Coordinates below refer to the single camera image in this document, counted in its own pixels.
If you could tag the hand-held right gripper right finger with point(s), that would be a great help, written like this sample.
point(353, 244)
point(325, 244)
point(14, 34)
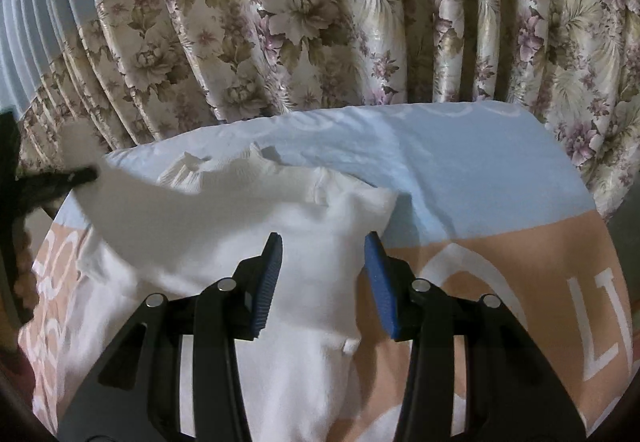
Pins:
point(379, 286)

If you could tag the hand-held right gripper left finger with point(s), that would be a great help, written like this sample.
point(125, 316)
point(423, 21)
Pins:
point(265, 283)

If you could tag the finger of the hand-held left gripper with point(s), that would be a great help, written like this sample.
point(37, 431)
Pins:
point(55, 184)

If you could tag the white small garment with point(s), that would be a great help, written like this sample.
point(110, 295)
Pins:
point(310, 222)

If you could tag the person's left hand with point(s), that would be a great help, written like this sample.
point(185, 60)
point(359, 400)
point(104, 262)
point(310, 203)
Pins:
point(25, 272)

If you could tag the blue and peach printed bedsheet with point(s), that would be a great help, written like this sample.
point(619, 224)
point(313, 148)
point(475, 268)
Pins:
point(475, 162)

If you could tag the floral curtain with blue top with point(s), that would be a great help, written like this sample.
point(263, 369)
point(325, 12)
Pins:
point(300, 22)

